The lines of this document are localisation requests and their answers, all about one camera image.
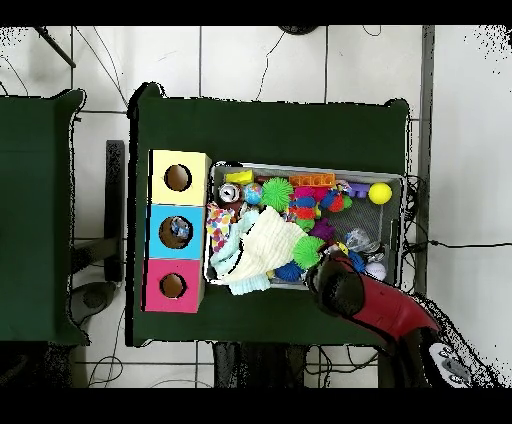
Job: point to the cream cloth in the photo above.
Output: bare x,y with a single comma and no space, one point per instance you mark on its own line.
268,244

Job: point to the large green fuzzy ball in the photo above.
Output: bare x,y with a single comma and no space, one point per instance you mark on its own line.
308,252

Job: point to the mint green cloth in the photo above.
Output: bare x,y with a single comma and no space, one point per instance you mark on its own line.
248,286

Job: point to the crushed clear plastic bottle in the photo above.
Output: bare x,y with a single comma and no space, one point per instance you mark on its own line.
180,228

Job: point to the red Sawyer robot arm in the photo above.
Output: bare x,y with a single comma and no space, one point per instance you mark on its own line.
384,308

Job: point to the wooden box with three holes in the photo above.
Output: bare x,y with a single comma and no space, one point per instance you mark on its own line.
180,194

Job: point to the shallow mesh bin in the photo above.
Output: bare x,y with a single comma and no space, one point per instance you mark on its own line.
368,216

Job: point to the green fuzzy ball with eyes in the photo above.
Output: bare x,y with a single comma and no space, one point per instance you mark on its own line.
277,194

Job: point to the crushed can with silver end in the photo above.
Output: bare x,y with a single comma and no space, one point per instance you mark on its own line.
229,193

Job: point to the colourful patterned cloth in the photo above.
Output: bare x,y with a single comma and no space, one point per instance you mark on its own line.
219,224

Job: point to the orange plastic brick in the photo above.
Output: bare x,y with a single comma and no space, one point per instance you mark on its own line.
312,180

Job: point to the crushed clear plastic cup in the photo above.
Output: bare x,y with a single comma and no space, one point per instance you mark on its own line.
358,240

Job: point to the yellow ball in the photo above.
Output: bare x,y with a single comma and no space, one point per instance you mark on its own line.
380,193

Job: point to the white baseball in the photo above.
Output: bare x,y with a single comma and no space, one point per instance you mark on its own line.
376,271

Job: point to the black panel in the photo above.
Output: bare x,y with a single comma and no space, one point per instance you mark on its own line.
114,208

